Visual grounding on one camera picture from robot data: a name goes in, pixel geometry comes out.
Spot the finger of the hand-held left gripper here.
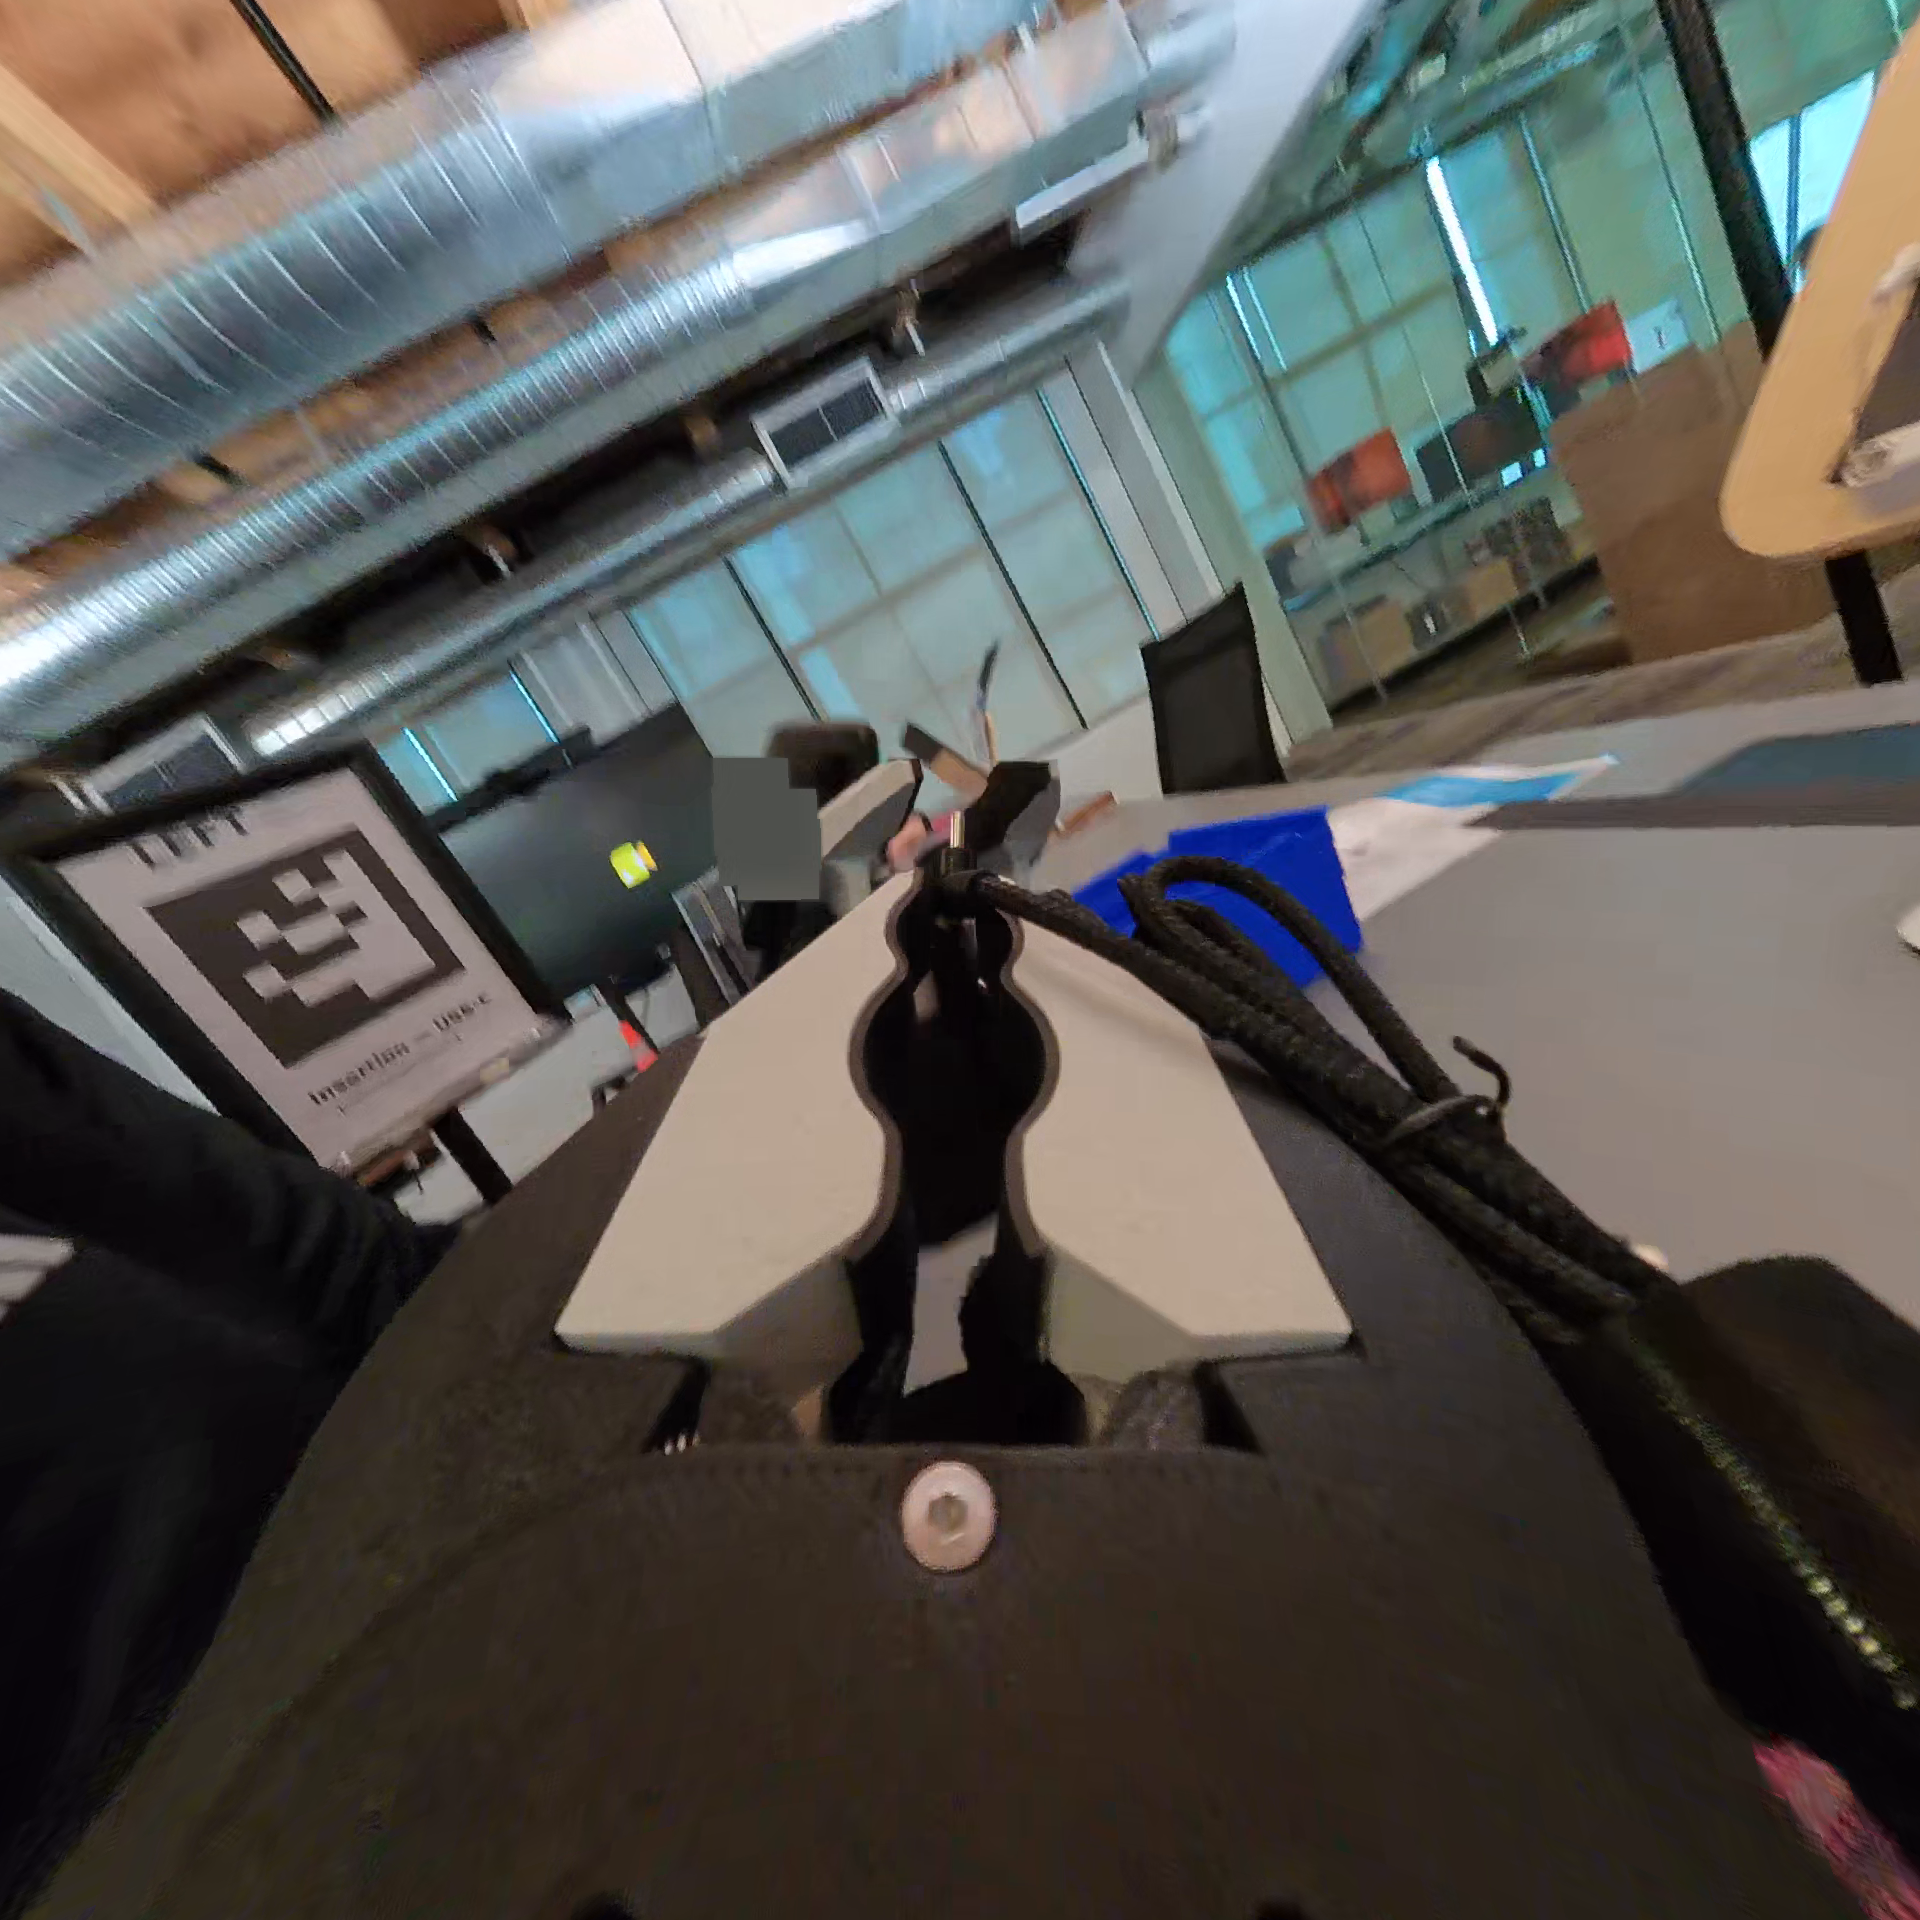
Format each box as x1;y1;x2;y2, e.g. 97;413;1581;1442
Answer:
818;759;925;901
956;759;1059;883

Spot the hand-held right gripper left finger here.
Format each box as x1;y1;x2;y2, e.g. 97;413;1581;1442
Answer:
557;872;925;1392

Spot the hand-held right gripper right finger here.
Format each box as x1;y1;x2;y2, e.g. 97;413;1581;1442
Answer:
992;897;1353;1383

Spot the black braided usb cable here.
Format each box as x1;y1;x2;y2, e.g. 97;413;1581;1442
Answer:
925;848;1920;1719

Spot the blue plastic bin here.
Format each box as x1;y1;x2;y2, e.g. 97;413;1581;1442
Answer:
1070;802;1364;998

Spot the pink braided usb cable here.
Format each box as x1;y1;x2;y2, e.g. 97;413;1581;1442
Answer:
1748;1737;1920;1920

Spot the person's left forearm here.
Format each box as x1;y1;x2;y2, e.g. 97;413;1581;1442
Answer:
0;989;461;1499

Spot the person's left hand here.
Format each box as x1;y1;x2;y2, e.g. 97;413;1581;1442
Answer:
896;927;1041;1244

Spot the cardboard flap with black tip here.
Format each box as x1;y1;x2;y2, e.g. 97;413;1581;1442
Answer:
900;643;1010;788

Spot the black mesh office chair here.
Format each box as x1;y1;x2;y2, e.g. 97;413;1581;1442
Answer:
1136;579;1292;796

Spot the black television screen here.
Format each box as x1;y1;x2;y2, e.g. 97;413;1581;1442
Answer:
438;706;716;1004

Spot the white air vent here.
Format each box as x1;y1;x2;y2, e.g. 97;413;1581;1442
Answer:
751;349;900;490
83;717;251;813

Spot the printed paper sheet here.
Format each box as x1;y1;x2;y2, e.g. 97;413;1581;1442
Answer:
1325;759;1622;921

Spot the printed tag sign board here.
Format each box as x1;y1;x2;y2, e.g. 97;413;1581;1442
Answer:
0;742;576;1173

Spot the wooden board with dark panel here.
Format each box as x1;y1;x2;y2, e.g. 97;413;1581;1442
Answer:
1717;31;1920;563

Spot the silver air duct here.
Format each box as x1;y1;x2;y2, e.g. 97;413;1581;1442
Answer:
0;284;1128;717
0;0;1243;556

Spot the red printer enclosure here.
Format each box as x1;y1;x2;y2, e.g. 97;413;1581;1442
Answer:
1310;426;1417;530
1533;302;1633;397

